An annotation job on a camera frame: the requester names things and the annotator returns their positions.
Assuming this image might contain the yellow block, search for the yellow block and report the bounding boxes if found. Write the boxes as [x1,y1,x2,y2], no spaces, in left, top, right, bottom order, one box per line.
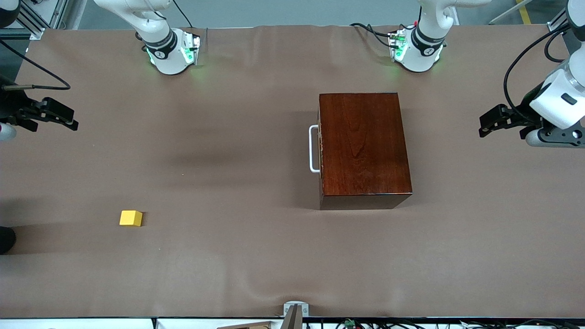
[119,210,143,227]

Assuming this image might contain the wooden drawer with white handle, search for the wooden drawer with white handle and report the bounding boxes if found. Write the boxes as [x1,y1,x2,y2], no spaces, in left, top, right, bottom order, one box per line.
[309,105,325,198]

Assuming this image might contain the dark wooden drawer box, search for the dark wooden drawer box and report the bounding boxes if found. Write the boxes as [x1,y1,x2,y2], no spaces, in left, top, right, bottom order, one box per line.
[318,92,413,211]

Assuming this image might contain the single aluminium profile bar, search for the single aluminium profile bar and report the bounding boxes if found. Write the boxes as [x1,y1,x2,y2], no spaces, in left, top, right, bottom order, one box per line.
[548,8,572,35]

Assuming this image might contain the black round object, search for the black round object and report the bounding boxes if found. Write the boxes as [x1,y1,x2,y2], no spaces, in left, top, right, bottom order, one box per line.
[0,226,17,255]

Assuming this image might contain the large table cover cloth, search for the large table cover cloth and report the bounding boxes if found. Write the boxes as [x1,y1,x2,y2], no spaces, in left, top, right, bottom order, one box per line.
[0,24,585,319]

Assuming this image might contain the light wooden board piece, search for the light wooden board piece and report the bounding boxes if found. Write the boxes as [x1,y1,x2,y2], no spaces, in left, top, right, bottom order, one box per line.
[217,321,273,329]

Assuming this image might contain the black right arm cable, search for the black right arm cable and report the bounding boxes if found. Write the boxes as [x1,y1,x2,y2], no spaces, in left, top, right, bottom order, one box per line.
[0,39,71,90]

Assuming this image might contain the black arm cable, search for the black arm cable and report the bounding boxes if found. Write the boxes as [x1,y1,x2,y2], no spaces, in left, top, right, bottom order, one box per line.
[0,39,71,90]
[503,23,572,125]

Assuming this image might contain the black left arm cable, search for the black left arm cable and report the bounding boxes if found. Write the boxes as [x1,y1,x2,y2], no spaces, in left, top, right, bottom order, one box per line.
[503,23,572,125]

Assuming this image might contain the aluminium frame with black struts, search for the aluminium frame with black struts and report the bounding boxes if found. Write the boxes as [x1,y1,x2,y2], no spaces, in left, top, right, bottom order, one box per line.
[0,0,69,41]

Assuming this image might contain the black right base cable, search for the black right base cable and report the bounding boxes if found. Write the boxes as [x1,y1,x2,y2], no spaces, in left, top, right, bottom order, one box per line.
[171,0,194,29]

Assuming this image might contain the black base cable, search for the black base cable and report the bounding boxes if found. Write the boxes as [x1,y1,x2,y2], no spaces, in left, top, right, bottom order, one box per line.
[350,22,398,48]
[171,0,194,29]

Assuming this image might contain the black left base cable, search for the black left base cable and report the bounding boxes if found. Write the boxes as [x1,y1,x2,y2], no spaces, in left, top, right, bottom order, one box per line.
[350,22,398,48]

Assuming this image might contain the tangled black cables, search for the tangled black cables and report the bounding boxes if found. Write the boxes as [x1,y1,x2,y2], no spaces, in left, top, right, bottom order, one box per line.
[336,319,585,329]

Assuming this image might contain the grey metal table bracket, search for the grey metal table bracket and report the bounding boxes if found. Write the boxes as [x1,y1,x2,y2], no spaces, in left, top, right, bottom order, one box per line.
[283,301,309,318]

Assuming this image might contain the grey upright post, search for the grey upright post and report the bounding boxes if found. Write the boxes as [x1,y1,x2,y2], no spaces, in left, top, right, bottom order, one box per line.
[280,304,303,329]

